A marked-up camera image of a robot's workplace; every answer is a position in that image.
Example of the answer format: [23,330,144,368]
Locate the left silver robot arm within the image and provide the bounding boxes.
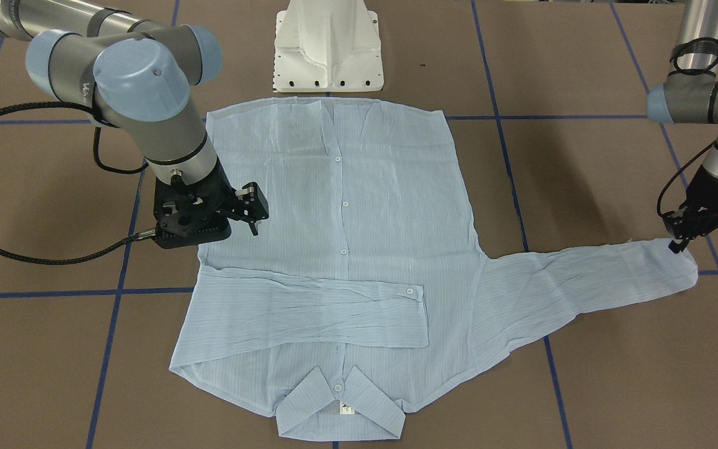
[647,1,718,253]

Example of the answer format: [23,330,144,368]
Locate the black braided cable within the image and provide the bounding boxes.
[0,101,166,266]
[657,37,718,219]

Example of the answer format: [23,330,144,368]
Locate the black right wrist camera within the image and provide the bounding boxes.
[228,181,270,225]

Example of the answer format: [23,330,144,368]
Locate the light blue button-up shirt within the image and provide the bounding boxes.
[169,97,698,442]

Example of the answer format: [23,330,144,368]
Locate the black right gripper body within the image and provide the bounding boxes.
[152,162,236,249]

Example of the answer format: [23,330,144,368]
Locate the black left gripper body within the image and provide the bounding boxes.
[664,168,718,241]

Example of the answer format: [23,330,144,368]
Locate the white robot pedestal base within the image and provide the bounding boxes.
[272,1,385,93]

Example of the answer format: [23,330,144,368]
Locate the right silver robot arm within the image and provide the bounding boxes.
[0,1,269,248]

